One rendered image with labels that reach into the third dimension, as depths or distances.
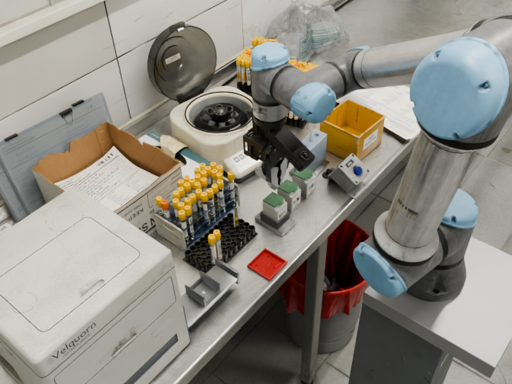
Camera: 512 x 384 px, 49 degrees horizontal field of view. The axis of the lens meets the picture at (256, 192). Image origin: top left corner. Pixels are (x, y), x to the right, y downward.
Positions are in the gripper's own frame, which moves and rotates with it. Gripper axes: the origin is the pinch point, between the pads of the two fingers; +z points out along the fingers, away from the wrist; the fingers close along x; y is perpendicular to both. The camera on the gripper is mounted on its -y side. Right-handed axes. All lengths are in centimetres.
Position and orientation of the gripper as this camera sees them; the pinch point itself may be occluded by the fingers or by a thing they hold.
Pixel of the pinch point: (277, 186)
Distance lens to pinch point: 131.4
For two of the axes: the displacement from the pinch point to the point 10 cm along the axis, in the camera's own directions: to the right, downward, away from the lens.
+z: 0.3, 7.2, 6.9
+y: -7.6, -4.3, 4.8
